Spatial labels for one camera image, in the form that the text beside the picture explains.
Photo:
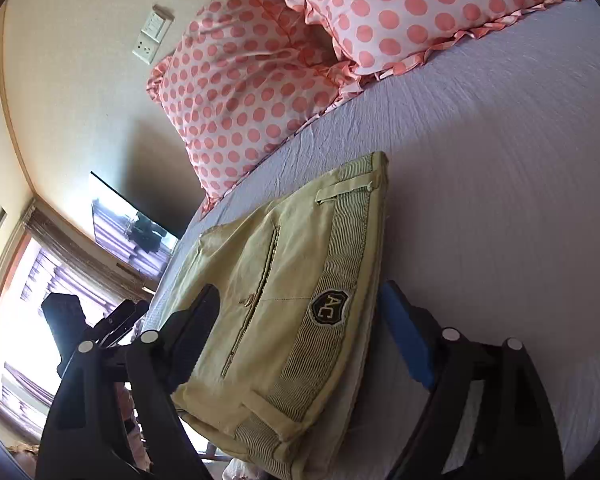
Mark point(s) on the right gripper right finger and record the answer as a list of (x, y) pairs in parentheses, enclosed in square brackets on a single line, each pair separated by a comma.
[(515, 434)]

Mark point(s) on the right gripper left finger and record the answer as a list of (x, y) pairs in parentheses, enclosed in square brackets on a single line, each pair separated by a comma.
[(112, 416)]

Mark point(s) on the khaki tan pants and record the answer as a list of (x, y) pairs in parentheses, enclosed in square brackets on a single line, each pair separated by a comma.
[(274, 381)]

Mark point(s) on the brown window curtain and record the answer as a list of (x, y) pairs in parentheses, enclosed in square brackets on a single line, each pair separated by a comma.
[(82, 254)]

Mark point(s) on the lavender bed sheet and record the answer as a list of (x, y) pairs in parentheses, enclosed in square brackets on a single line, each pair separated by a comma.
[(493, 214)]

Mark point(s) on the large pink polka-dot pillow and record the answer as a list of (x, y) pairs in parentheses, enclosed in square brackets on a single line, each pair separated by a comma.
[(246, 77)]

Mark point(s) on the black framed wall mirror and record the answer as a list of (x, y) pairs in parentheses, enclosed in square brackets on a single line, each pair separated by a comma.
[(128, 234)]

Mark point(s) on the white wall power socket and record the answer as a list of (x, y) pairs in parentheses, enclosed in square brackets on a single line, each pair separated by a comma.
[(145, 48)]

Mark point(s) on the white wall light switch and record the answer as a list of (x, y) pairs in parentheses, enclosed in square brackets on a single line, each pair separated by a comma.
[(157, 24)]

